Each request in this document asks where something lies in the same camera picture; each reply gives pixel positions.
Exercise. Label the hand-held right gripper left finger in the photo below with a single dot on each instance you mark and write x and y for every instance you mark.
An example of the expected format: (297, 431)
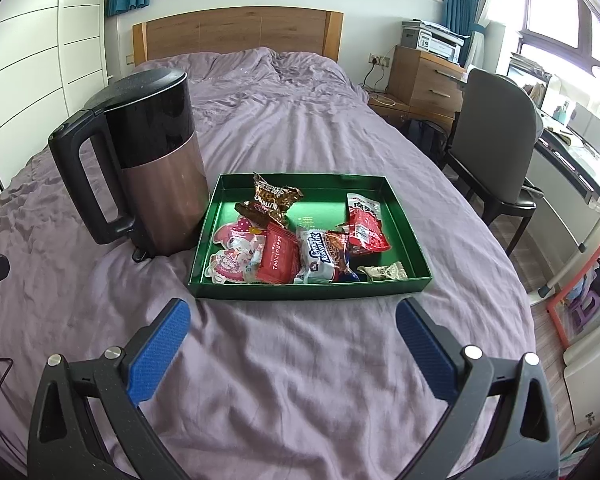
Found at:
(155, 355)

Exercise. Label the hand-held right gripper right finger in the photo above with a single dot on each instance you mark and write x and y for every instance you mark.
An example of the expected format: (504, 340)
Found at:
(427, 355)

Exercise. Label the olive green candy packet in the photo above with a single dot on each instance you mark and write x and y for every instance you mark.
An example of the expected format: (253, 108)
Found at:
(385, 272)

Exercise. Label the pink cartoon character packet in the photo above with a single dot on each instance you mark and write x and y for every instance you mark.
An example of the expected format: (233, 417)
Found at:
(230, 255)

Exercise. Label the clear cartoon candy packet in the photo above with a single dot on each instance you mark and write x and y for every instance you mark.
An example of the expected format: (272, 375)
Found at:
(252, 274)

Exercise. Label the red and silver snack packet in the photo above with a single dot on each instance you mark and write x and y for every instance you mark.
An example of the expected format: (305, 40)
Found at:
(365, 225)

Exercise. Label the white and blue cookie packet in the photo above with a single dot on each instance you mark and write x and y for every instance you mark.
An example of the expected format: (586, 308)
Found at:
(320, 255)

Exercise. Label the dark red snack packet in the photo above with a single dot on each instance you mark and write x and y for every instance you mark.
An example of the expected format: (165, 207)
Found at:
(280, 260)

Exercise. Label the brown chocolate snack packet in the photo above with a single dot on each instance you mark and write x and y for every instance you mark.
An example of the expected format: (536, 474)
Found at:
(275, 197)
(247, 208)

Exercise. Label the green cardboard box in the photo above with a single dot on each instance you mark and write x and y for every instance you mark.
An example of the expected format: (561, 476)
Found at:
(320, 210)

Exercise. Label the purple stool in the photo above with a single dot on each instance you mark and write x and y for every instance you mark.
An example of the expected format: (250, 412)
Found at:
(587, 307)

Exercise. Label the white wardrobe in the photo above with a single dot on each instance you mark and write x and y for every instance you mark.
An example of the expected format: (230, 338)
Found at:
(30, 35)

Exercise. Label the white desk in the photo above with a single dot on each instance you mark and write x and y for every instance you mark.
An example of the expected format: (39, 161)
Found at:
(570, 195)

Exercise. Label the grey chair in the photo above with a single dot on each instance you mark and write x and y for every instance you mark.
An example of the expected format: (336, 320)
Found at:
(490, 120)

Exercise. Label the low wooden side table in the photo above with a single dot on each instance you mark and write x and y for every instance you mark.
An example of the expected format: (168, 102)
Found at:
(390, 105)

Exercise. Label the purple duvet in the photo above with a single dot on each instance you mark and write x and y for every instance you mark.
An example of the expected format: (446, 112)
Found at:
(305, 125)

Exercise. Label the wooden dresser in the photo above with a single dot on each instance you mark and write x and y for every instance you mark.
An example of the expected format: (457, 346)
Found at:
(420, 80)

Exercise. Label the wooden headboard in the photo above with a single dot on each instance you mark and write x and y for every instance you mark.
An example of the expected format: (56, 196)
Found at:
(230, 30)

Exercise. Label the grey printer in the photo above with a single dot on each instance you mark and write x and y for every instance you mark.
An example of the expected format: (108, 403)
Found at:
(430, 40)

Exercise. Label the wall socket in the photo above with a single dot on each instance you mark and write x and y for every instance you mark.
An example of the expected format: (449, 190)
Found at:
(379, 60)

